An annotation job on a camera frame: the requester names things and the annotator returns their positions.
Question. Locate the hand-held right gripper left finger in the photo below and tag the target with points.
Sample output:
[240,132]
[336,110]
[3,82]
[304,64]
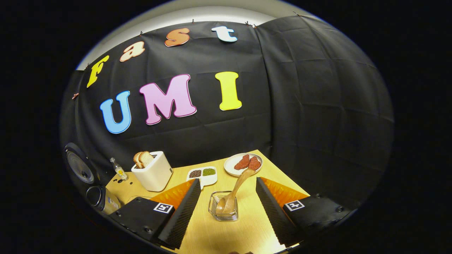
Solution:
[183,215]

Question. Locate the small glass bottle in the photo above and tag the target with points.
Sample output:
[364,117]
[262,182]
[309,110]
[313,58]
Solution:
[120,171]

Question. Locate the red meat slice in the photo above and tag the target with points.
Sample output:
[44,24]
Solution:
[255,163]
[242,162]

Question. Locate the wooden spoon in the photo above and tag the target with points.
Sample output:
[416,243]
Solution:
[238,187]

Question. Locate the round white plate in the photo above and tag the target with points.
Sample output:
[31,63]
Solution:
[231,167]

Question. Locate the black backdrop cloth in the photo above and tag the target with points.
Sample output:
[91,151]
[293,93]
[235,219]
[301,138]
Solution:
[310,116]

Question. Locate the dark grey rice cooker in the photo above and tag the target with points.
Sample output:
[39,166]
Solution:
[81,165]

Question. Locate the white divided bean dish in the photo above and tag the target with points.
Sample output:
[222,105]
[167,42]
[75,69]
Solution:
[202,175]

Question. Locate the toast slice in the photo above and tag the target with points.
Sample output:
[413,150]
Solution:
[146,158]
[137,160]

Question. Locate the white toaster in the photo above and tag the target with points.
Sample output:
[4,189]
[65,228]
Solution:
[153,176]

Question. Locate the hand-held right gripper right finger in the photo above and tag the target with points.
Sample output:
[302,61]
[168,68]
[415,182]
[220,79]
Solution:
[273,215]

